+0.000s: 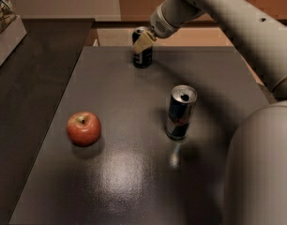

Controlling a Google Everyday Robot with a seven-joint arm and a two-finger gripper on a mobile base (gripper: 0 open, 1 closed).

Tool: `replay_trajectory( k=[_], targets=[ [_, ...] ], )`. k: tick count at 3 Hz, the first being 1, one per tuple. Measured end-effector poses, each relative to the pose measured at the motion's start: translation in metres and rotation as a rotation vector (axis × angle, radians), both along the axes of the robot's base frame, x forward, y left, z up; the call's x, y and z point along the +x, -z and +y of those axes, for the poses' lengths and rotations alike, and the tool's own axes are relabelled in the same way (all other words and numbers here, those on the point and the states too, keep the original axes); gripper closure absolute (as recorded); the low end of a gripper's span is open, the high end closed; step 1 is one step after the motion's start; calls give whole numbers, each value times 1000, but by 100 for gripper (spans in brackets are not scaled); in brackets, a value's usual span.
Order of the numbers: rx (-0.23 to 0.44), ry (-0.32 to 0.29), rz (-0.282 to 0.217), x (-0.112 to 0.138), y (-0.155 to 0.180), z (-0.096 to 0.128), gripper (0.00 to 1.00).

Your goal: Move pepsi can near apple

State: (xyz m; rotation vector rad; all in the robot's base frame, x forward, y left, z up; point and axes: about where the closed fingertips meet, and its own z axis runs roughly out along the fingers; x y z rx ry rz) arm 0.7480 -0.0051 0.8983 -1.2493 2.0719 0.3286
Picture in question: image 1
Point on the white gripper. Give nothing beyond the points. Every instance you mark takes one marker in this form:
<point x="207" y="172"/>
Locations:
<point x="162" y="24"/>

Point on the dark blue pepsi can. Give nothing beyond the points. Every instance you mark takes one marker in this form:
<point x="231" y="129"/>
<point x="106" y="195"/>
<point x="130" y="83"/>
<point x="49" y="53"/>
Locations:
<point x="144" y="58"/>

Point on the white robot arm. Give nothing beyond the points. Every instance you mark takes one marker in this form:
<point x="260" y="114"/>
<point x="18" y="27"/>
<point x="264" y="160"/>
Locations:
<point x="255" y="187"/>

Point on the silver blue red bull can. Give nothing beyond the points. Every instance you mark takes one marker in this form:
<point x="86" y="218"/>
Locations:
<point x="182" y="102"/>

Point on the red apple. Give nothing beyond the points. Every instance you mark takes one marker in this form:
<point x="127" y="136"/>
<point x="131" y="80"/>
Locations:
<point x="83" y="128"/>

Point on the dark side counter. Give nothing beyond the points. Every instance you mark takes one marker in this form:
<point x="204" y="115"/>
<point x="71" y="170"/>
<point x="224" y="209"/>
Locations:
<point x="32" y="82"/>

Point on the white snack display box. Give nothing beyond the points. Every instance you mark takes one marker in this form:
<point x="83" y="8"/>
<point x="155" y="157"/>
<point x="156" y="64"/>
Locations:
<point x="12" y="30"/>

